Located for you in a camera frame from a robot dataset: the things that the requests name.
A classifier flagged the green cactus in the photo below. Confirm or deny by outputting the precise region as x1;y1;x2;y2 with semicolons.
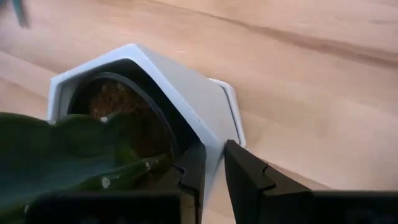
0;111;174;220

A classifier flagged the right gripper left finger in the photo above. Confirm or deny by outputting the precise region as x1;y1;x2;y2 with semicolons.
172;142;207;224

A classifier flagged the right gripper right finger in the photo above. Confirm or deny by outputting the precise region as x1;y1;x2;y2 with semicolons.
224;139;330;224

